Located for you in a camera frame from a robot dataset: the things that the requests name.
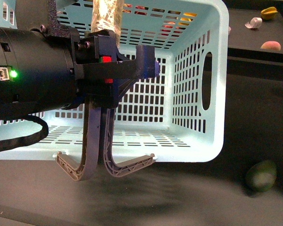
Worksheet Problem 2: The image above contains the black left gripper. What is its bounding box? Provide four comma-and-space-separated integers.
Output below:
69, 28, 160, 109

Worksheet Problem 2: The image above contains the light blue plastic basket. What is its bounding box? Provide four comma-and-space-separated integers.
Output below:
0, 0, 229, 163

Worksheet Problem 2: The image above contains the black fruit display tray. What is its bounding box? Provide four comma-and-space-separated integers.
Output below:
228, 9, 283, 62

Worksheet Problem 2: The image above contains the loose white tape strip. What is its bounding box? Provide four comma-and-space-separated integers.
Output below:
245, 17, 263, 29

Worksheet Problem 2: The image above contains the pink peach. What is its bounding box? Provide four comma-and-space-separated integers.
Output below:
260, 41, 281, 51

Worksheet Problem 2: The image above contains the yellow starfruit far right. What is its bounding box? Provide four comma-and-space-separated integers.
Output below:
260, 7, 278, 20

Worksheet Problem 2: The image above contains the green avocado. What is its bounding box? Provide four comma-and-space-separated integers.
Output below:
245, 160, 277, 192

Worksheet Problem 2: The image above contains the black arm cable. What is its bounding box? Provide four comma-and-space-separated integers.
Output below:
0, 114, 50, 154

